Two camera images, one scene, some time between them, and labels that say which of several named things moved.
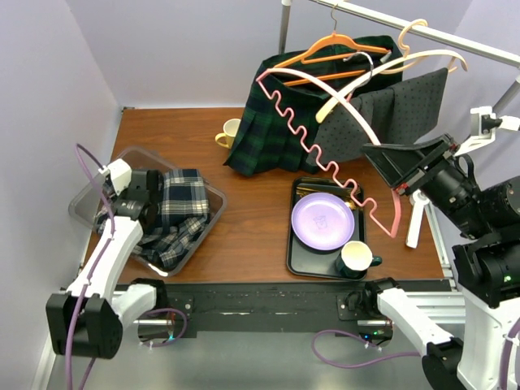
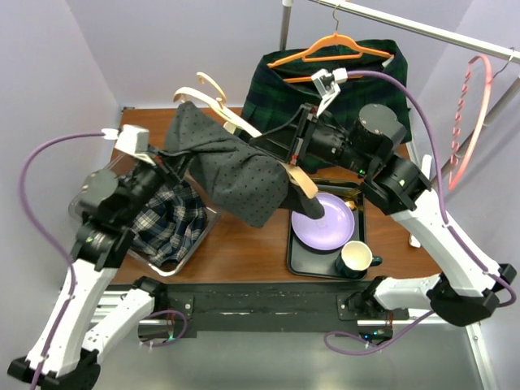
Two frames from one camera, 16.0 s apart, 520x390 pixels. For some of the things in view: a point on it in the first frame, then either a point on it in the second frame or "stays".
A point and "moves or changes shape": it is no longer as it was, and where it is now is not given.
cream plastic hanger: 398,66 -> 302,179
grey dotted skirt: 408,114 -> 244,183
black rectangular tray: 305,262 stays
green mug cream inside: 356,258 stays
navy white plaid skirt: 183,220 moves or changes shape
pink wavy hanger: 335,175 -> 457,118
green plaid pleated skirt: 292,93 stays
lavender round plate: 322,221 stays
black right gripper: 399,162 -> 290,143
